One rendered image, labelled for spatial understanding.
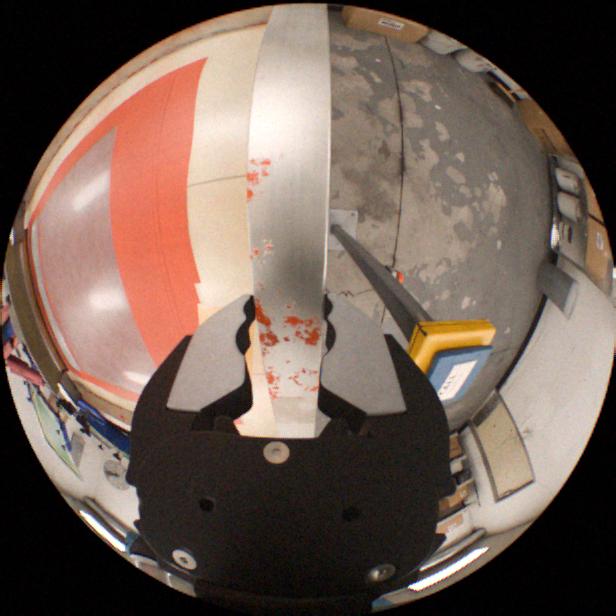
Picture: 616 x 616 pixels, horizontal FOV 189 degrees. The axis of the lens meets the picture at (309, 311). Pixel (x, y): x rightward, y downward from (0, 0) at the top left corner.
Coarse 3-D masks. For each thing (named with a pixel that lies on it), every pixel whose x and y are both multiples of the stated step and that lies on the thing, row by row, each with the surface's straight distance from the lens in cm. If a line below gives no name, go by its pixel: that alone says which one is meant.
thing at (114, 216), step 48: (144, 96) 23; (192, 96) 18; (96, 144) 27; (144, 144) 19; (48, 192) 43; (96, 192) 24; (144, 192) 18; (48, 240) 41; (96, 240) 24; (144, 240) 18; (48, 288) 47; (96, 288) 26
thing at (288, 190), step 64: (128, 64) 28; (256, 64) 14; (320, 64) 13; (64, 128) 37; (256, 128) 11; (320, 128) 11; (256, 192) 10; (320, 192) 10; (256, 256) 11; (320, 256) 10; (320, 320) 12
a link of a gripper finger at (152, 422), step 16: (192, 336) 10; (176, 352) 9; (160, 368) 9; (176, 368) 8; (160, 384) 8; (144, 400) 8; (160, 400) 8; (144, 416) 8; (160, 416) 7; (176, 416) 7; (192, 416) 7; (144, 432) 7; (160, 432) 7; (176, 432) 7; (144, 448) 7; (128, 464) 7; (128, 480) 7
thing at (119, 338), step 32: (160, 288) 19; (192, 288) 17; (64, 320) 44; (96, 320) 30; (128, 320) 24; (160, 320) 20; (192, 320) 18; (96, 352) 37; (128, 352) 28; (160, 352) 24; (96, 384) 52; (128, 384) 36
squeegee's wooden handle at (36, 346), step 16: (16, 256) 59; (16, 272) 59; (16, 288) 59; (16, 304) 58; (16, 320) 61; (32, 320) 59; (32, 336) 59; (32, 352) 60; (48, 352) 61; (48, 368) 61; (48, 384) 62
